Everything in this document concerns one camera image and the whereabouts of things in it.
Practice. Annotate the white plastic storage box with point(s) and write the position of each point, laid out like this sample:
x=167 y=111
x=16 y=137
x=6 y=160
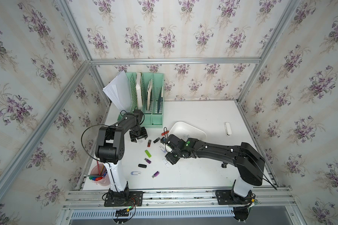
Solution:
x=185 y=131

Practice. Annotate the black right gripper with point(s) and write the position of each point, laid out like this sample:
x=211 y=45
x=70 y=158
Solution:
x=170 y=159

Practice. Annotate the black small clip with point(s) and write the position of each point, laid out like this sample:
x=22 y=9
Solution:
x=224 y=164

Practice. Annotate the white book in organizer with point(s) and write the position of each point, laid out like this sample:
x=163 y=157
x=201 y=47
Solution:
x=138 y=90

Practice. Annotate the green desk file organizer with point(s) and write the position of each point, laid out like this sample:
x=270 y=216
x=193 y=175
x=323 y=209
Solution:
x=154 y=117

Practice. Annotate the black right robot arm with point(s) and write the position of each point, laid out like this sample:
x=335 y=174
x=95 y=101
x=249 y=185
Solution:
x=248 y=161

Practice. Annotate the pink pen cup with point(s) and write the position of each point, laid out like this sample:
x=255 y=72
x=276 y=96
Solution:
x=98 y=174

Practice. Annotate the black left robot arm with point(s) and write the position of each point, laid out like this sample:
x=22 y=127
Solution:
x=111 y=146

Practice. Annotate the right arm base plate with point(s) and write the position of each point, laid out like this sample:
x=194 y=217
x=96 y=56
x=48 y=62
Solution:
x=228 y=197

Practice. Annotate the beige notebook in organizer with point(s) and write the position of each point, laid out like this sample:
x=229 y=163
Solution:
x=149 y=93

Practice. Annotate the white eraser block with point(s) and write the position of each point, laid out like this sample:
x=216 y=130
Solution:
x=228 y=129

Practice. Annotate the white slim usb flash drive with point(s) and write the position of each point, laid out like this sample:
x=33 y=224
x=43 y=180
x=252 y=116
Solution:
x=166 y=163

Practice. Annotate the purple usb flash drive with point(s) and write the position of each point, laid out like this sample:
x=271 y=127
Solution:
x=155 y=174

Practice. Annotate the silver white swivel usb drive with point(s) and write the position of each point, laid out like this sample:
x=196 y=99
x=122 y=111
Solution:
x=135 y=173

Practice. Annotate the white blue usb flash drive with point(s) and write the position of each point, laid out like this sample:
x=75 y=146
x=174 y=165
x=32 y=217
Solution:
x=162 y=149

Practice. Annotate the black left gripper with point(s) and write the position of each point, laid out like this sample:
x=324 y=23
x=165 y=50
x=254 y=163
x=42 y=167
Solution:
x=143 y=134

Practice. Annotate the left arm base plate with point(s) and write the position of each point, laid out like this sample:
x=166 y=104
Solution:
x=121 y=199

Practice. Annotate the white paper stack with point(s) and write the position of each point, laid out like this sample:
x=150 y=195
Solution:
x=119 y=92

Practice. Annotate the green usb flash drive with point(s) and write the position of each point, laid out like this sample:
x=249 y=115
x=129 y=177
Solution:
x=148 y=153

